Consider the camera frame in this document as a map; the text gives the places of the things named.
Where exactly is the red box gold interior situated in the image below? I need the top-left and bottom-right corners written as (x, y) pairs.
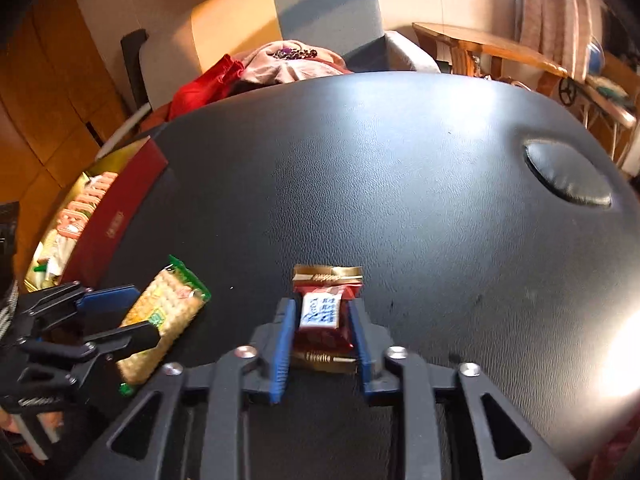
top-left (24, 136), bottom-right (167, 292)

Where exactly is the pink striped curtain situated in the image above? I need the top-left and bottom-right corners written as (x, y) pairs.
top-left (516, 0), bottom-right (604, 81)

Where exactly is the pink garment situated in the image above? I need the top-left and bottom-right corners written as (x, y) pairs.
top-left (232, 40), bottom-right (350, 86)

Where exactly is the red garment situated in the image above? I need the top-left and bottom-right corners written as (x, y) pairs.
top-left (167, 54), bottom-right (245, 120)

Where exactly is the wooden side table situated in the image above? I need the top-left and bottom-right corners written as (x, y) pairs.
top-left (412, 22), bottom-right (568, 96)

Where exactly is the green cracker pack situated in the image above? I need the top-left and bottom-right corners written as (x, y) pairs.
top-left (117, 256), bottom-right (210, 388)

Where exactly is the cluttered white desk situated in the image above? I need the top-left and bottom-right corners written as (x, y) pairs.
top-left (578, 51), bottom-right (639, 168)

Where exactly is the red candy wrapper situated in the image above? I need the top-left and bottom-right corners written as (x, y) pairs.
top-left (292, 264), bottom-right (363, 374)

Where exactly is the grey armchair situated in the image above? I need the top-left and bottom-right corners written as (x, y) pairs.
top-left (94, 0), bottom-right (442, 162)

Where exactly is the orange plastic rack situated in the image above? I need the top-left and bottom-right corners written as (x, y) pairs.
top-left (55, 171), bottom-right (118, 240)

